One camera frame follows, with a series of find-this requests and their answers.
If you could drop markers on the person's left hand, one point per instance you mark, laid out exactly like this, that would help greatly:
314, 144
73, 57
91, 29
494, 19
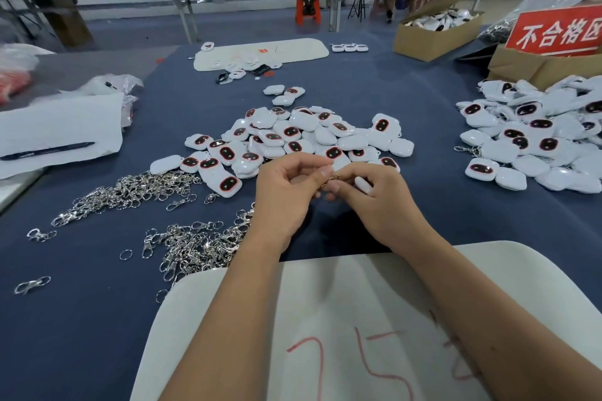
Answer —
282, 208

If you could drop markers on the person's right hand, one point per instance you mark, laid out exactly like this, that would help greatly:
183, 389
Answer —
390, 208

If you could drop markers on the white tag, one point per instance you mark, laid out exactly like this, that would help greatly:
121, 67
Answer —
363, 185

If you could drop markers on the person's left forearm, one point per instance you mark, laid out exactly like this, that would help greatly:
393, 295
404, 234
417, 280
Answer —
221, 335

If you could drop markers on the person's right forearm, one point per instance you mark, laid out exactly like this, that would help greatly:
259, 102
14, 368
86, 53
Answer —
498, 326

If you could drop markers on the white foam board red marks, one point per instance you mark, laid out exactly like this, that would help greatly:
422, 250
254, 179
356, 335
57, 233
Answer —
362, 316

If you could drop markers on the long white foam board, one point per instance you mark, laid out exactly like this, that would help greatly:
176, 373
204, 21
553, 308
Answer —
301, 48

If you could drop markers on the small white plastic part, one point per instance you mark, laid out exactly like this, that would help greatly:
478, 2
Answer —
362, 47
338, 47
350, 47

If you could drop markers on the open cardboard box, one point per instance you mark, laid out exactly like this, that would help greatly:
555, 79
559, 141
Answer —
428, 45

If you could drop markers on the flat brown cardboard box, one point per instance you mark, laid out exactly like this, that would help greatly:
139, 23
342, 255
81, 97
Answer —
523, 67

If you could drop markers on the red plastic stool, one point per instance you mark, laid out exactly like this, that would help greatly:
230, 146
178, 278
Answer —
308, 12

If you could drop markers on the black tripod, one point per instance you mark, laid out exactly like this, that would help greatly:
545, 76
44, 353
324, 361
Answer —
358, 1

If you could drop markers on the white paper sheet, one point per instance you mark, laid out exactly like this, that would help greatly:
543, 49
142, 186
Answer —
58, 123

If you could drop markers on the black pen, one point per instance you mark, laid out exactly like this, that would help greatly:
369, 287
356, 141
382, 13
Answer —
47, 151

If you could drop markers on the red sign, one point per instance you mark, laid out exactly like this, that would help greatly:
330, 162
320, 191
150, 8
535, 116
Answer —
557, 31

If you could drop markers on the orange bag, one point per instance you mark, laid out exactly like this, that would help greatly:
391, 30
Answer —
13, 88

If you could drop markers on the white plastic bag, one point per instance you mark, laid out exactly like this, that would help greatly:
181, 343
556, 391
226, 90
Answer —
24, 56

